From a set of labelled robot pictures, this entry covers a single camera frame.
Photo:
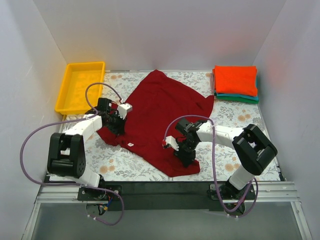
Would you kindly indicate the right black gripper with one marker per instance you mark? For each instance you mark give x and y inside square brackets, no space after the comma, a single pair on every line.
[186,153]

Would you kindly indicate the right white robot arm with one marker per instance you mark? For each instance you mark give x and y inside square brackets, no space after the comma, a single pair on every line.
[254,150]

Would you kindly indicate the green folded t shirt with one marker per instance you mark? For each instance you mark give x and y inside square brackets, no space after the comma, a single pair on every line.
[240,99]

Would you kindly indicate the dark red t shirt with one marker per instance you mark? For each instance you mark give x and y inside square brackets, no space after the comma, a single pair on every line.
[156,102]

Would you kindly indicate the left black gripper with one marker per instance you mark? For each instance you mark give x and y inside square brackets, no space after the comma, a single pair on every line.
[116,125]

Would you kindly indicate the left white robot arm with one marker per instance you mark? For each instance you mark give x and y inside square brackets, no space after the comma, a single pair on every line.
[66,155]

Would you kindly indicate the pink folded t shirt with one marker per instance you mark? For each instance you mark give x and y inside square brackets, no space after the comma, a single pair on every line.
[212,84]

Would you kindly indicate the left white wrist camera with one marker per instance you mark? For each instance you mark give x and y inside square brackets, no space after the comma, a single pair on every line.
[123,109]

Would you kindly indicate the orange folded t shirt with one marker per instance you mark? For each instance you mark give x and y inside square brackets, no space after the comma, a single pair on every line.
[233,70]

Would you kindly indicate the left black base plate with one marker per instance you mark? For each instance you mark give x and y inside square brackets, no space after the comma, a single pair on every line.
[89,194]

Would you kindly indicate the yellow plastic tray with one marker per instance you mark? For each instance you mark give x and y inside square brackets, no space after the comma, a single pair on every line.
[77,77]

